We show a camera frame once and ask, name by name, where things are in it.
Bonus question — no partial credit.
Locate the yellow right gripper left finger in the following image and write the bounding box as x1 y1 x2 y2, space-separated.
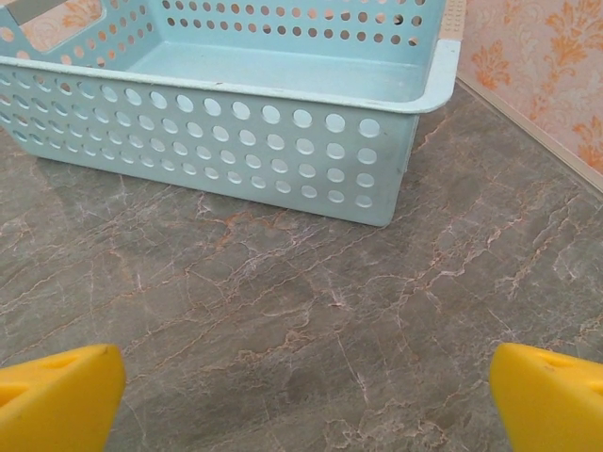
0 343 127 452

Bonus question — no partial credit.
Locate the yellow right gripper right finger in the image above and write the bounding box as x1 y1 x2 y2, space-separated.
489 342 603 452

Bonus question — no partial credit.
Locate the aluminium right side table rail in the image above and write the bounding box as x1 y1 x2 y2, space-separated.
454 74 603 202

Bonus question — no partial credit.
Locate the light blue perforated plastic basket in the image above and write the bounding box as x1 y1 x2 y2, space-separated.
0 0 465 228

